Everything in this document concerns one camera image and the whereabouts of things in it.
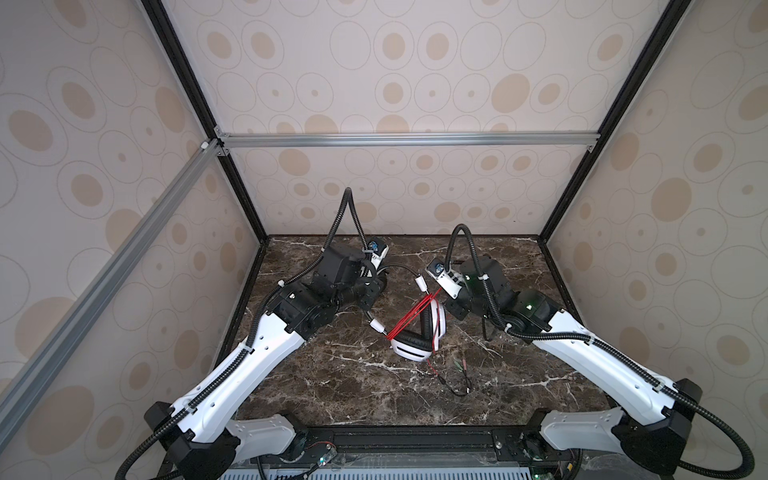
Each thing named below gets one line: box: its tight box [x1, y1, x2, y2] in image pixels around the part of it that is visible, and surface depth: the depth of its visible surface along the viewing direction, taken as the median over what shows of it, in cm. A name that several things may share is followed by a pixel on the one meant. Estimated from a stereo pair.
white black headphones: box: [364, 264, 447, 362], surface depth 65 cm
